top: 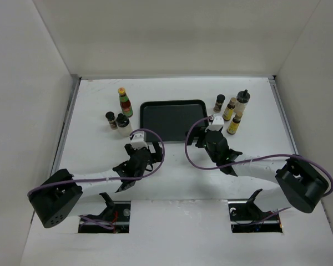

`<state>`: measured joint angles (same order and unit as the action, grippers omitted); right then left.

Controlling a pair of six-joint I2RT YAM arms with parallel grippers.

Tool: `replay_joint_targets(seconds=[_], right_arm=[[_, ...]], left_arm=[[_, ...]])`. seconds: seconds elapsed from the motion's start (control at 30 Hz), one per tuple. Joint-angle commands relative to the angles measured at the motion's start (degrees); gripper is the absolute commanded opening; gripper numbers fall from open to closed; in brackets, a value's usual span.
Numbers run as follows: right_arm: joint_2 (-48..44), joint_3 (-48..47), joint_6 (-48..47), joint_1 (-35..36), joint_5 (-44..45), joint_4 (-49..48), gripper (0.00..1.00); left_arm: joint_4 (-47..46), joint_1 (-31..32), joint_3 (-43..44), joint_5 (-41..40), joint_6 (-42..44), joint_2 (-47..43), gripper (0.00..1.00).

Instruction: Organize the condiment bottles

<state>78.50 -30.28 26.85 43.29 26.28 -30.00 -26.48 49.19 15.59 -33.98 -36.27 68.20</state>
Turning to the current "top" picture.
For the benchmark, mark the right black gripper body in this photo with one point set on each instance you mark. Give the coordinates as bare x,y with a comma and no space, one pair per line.
215,158

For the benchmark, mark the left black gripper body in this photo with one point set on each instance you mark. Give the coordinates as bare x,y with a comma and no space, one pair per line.
156,156

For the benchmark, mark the small yellow seasoning bottle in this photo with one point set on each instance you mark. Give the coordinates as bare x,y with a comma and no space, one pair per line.
233,127

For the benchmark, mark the brown-capped yellow sauce bottle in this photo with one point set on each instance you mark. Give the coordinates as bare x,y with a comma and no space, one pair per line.
228,112

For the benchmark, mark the white salt dispenser bottle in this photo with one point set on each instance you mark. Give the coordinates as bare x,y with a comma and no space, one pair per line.
124,125

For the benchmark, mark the black-capped spice jar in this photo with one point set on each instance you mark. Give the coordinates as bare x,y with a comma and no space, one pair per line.
219,103

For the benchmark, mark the black-capped pepper shaker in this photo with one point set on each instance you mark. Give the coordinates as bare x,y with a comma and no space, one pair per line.
111,119

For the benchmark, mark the red chili sauce bottle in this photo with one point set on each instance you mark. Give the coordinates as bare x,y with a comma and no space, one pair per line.
125,103

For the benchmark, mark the white sugar dispenser jar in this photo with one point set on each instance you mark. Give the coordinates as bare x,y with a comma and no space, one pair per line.
242,100

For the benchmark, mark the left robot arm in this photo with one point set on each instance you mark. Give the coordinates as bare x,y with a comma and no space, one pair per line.
55,199

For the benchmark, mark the black rectangular tray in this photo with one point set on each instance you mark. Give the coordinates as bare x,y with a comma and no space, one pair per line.
172,119

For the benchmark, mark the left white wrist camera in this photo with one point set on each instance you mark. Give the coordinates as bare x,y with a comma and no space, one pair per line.
138,139

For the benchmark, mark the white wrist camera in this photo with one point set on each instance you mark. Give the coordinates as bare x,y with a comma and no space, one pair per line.
138,139
216,123

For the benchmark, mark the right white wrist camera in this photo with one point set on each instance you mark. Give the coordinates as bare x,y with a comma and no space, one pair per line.
216,123

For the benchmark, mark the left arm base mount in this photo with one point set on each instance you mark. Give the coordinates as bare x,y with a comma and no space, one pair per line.
113,219

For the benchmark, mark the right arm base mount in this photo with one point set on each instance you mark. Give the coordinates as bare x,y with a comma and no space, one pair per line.
246,217

